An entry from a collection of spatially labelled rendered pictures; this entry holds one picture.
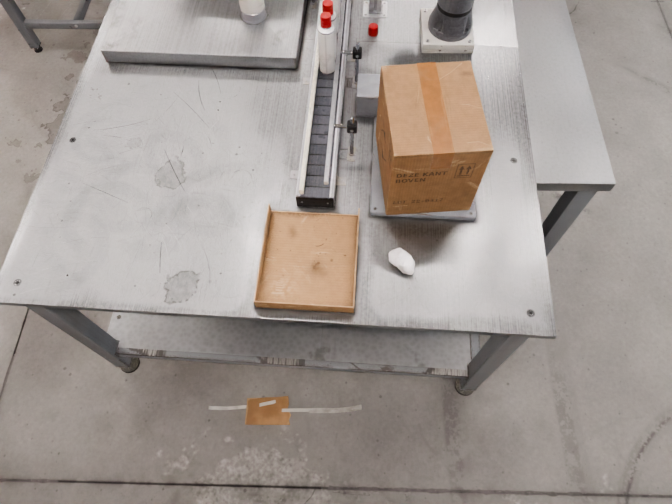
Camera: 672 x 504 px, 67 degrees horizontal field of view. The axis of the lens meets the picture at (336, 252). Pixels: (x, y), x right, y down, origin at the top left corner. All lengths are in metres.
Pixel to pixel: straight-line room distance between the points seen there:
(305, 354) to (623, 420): 1.27
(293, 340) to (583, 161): 1.16
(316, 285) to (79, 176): 0.82
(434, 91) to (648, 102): 2.07
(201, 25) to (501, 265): 1.30
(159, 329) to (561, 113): 1.62
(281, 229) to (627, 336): 1.61
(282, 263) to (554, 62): 1.17
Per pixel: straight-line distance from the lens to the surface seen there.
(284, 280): 1.39
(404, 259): 1.39
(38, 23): 3.50
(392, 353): 1.96
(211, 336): 2.04
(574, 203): 1.83
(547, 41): 2.08
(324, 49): 1.70
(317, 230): 1.46
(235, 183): 1.58
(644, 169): 3.00
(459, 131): 1.32
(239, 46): 1.90
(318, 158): 1.54
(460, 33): 1.92
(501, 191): 1.60
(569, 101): 1.90
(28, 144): 3.17
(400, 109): 1.34
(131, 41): 2.02
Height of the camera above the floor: 2.10
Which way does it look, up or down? 63 degrees down
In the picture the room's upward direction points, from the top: 2 degrees counter-clockwise
